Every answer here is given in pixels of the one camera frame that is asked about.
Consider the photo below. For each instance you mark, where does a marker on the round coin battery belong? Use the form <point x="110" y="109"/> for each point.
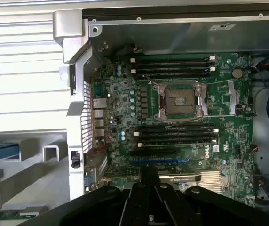
<point x="237" y="73"/>

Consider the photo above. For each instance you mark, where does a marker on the blue expansion slot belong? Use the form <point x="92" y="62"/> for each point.
<point x="160" y="162"/>

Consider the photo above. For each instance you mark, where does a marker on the grey parts rack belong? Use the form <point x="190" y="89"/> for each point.
<point x="31" y="179"/>

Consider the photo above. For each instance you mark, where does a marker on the green motherboard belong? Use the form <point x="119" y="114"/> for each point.
<point x="231" y="131"/>

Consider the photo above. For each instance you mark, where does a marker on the metal socket cover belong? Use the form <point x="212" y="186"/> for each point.
<point x="200" y="99"/>

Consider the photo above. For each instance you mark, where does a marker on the white case sticker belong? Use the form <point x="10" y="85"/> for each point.
<point x="221" y="27"/>

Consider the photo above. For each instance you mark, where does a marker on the green RAM stick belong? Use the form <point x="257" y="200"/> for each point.
<point x="5" y="215"/>

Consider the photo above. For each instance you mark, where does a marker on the CPU socket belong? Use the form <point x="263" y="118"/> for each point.
<point x="180" y="100"/>

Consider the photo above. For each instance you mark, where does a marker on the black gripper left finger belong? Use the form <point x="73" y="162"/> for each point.
<point x="97" y="207"/>

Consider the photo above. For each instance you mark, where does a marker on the black expansion slot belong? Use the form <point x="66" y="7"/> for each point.
<point x="153" y="153"/>

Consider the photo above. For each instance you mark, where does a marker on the open grey PC case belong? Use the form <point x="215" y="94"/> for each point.
<point x="78" y="99"/>

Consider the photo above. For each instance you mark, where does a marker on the black RAM slot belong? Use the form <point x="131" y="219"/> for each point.
<point x="176" y="143"/>
<point x="172" y="70"/>
<point x="172" y="59"/>
<point x="172" y="75"/>
<point x="176" y="133"/>
<point x="172" y="64"/>
<point x="176" y="138"/>
<point x="176" y="127"/>

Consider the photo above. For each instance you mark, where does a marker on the silver chipset heatsink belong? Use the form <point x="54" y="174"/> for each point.
<point x="211" y="181"/>

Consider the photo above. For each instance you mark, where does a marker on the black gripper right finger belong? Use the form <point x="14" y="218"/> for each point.
<point x="207" y="207"/>

